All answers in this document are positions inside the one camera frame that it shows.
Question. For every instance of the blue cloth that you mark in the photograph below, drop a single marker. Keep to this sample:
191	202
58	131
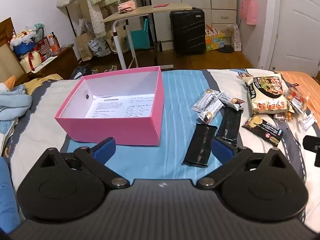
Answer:
6	192

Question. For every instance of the large cream noodle packet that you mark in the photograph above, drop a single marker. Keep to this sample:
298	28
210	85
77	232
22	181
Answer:
268	92

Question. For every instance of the small clear snack packet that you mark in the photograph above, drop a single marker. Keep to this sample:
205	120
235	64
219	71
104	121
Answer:
282	116

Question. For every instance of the white plastic bag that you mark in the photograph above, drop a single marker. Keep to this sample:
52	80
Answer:
236	38

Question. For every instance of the black round base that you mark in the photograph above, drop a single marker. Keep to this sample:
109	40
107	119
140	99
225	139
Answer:
225	49

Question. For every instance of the wooden overbed table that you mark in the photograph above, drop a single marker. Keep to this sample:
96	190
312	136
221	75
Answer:
147	11

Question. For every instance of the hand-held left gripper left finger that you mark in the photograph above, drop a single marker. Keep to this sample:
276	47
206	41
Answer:
105	150

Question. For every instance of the dark wooden nightstand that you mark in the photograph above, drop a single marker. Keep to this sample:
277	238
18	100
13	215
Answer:
62	63

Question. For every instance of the colourful gift bag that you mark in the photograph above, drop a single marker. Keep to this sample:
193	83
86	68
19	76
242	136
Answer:
216	42

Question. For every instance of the light blue blanket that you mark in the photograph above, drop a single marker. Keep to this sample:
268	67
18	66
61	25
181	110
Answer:
13	102

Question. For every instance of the black snack packet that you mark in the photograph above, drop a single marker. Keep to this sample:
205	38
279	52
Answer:
230	125
200	145

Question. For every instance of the blue gift basket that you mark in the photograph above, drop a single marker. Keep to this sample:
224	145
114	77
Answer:
23	43

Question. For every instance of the white door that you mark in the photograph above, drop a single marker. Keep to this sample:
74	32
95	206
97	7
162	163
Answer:
295	30

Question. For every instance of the red booklet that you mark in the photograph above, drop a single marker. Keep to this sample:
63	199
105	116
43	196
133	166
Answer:
161	5

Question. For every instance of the pink cardboard box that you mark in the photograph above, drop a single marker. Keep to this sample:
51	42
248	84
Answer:
112	130

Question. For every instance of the pink gift bag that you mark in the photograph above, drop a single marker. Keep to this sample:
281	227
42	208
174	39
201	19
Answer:
250	11

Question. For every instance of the white snack bar packet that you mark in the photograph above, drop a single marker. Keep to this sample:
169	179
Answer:
202	105
231	100
211	95
211	112

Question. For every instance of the pink tissue box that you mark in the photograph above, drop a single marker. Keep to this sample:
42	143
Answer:
127	6

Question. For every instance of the dark chip packet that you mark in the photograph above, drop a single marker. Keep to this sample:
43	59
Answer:
262	128

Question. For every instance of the brown paper bag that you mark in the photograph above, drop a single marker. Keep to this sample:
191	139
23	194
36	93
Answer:
83	48

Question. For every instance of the small white snack packet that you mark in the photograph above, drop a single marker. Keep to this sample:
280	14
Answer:
308	122

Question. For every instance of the duck plush toy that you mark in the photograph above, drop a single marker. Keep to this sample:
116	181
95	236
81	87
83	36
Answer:
8	82

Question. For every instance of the teal bag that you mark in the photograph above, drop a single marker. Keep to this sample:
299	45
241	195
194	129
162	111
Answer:
140	38

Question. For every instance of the clear red-label snack packet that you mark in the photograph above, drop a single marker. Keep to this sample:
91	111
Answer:
297	98

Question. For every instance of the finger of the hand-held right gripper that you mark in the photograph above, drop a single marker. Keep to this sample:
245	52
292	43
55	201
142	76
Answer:
311	143

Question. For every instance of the black suitcase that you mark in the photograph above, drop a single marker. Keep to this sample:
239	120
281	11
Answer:
187	32

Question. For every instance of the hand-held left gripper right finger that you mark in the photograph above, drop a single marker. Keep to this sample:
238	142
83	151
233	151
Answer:
222	150

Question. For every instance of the orange bottle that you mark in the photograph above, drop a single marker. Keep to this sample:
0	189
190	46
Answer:
54	43

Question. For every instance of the printed paper sheet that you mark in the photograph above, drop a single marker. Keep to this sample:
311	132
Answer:
120	106

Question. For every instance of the grey patterned bag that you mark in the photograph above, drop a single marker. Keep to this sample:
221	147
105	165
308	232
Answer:
99	47

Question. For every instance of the cream bag with red ribbon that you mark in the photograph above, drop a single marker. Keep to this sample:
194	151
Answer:
31	61

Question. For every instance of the wooden headboard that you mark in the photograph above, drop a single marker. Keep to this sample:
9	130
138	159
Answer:
7	57

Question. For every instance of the yellow cloth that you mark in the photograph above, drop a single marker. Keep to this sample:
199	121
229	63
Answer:
37	83

